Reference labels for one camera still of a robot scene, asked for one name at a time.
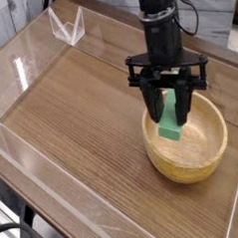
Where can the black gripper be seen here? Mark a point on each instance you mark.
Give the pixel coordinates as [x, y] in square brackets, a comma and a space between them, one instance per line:
[165, 63]

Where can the green rectangular block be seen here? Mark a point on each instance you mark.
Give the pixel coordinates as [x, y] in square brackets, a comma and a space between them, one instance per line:
[167, 126]

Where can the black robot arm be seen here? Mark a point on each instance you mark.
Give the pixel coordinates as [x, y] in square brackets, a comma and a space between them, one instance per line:
[165, 64]

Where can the brown wooden bowl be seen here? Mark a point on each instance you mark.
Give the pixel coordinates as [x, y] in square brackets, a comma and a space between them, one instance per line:
[200, 149]

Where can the clear acrylic corner bracket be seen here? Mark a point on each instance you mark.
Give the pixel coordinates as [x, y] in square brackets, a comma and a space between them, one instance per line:
[70, 33]

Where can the black table leg bracket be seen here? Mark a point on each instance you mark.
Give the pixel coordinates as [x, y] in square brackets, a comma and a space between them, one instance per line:
[26, 220]

